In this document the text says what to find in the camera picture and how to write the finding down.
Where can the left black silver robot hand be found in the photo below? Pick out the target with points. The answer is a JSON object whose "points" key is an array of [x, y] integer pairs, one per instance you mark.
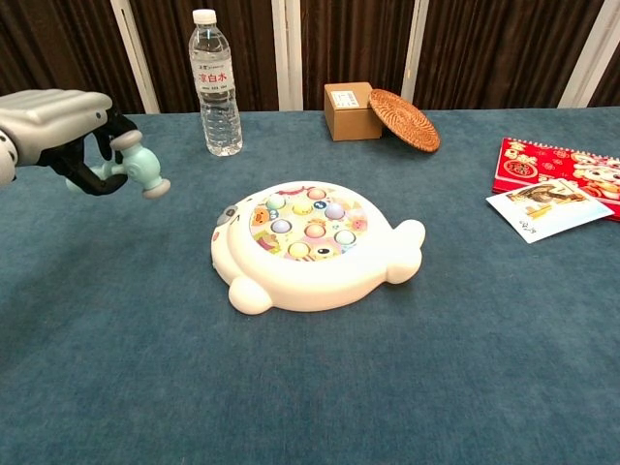
{"points": [[48, 116]]}

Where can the light blue toy rod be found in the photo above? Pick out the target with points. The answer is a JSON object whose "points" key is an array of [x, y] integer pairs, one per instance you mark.
{"points": [[143, 167]]}

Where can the white fish toy board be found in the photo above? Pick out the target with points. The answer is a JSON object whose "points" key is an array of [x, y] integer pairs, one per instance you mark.
{"points": [[319, 286]]}

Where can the clear plastic water bottle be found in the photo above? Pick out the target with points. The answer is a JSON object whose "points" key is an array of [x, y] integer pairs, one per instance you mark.
{"points": [[218, 116]]}

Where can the small brown cardboard box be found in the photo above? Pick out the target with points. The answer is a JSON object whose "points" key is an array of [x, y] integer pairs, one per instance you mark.
{"points": [[349, 121]]}

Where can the dark partition screen white frames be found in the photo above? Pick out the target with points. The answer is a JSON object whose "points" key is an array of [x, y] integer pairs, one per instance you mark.
{"points": [[353, 43]]}

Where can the round woven rattan coaster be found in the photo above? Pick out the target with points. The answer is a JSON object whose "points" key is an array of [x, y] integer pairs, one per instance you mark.
{"points": [[404, 121]]}

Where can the blue felt table mat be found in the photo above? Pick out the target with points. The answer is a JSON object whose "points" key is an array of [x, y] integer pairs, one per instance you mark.
{"points": [[290, 378]]}

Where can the red cartoon desk calendar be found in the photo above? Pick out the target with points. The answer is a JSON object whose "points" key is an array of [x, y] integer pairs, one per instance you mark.
{"points": [[542, 164]]}

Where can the white picture card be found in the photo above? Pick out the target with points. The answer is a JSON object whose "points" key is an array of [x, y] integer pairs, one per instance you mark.
{"points": [[547, 218]]}

